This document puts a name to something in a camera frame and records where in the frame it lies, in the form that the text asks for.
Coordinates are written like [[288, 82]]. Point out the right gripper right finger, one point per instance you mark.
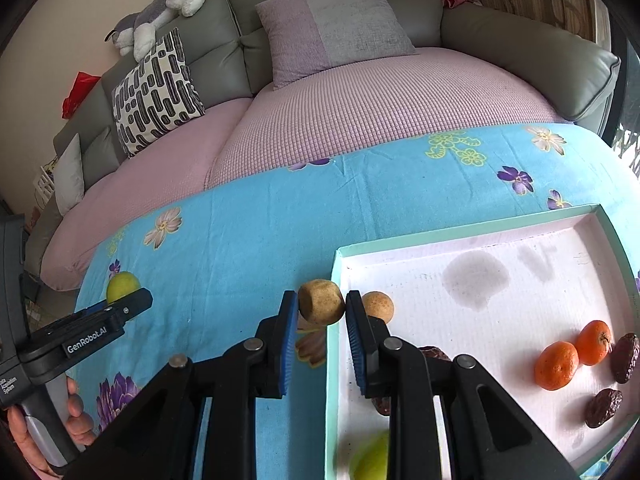
[[446, 417]]

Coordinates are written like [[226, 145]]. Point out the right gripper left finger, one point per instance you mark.
[[197, 419]]

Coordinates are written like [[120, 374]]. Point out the orange mandarin front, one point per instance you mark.
[[556, 366]]

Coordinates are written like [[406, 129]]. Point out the dried red date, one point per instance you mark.
[[602, 407], [624, 357], [382, 403]]

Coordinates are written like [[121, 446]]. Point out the green jujube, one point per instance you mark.
[[371, 461], [121, 285]]

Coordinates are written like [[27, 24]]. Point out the orange mandarin with stem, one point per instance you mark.
[[594, 343]]

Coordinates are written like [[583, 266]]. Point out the brown longan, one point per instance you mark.
[[378, 305]]

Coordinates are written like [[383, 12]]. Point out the walnut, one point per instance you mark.
[[320, 302]]

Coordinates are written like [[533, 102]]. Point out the person left hand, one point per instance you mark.
[[79, 425]]

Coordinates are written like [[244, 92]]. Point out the green shallow cardboard tray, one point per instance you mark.
[[502, 291]]

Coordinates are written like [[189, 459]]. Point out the white magazine rack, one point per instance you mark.
[[44, 184]]

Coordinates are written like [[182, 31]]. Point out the light grey cushion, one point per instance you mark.
[[68, 177]]

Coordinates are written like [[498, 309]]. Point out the blue floral tablecloth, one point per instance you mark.
[[219, 262]]

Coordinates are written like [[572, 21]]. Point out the pink sofa seat cover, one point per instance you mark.
[[334, 112]]

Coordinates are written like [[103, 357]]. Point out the red bag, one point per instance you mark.
[[82, 86]]

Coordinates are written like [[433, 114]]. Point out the black white patterned cushion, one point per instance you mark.
[[155, 97]]

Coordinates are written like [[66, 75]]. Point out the husky plush toy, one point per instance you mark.
[[136, 32]]

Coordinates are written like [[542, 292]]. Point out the grey sofa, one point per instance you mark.
[[227, 51]]

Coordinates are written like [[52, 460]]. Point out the purple grey cushion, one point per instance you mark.
[[307, 37]]

